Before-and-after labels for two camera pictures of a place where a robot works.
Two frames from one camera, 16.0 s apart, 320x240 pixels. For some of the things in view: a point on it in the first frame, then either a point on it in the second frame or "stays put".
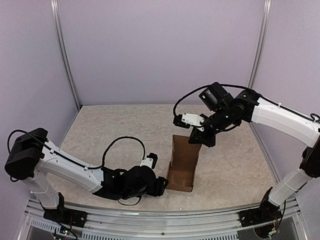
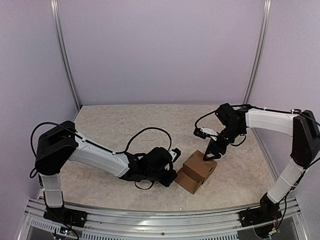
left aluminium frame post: x=55 y=11 stays put
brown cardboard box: x=182 y=164 -> x=194 y=170
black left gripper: x=158 y=188 -> x=173 y=175
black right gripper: x=201 y=138 -> x=211 y=148
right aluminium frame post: x=260 y=44 stays put
